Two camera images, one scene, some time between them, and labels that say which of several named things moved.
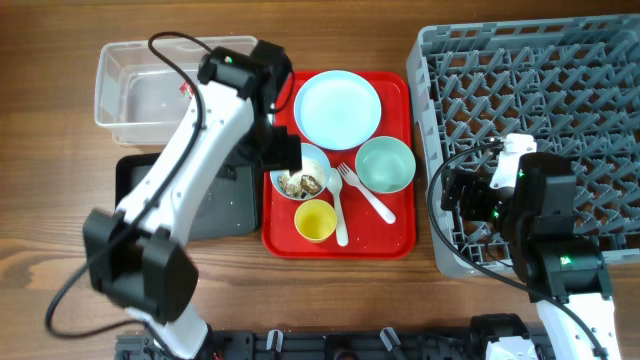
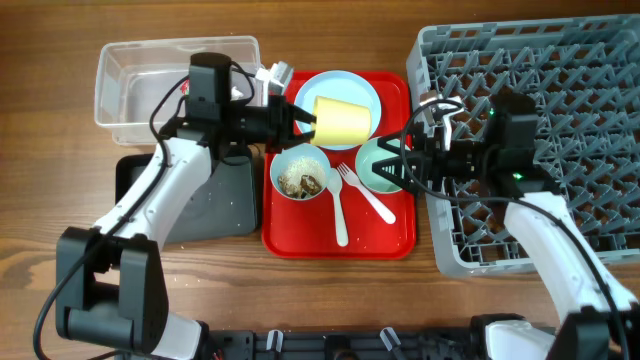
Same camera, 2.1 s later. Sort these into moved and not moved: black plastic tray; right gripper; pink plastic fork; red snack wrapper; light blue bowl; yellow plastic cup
Moved: yellow plastic cup; right gripper
Not moved: red snack wrapper; light blue bowl; pink plastic fork; black plastic tray
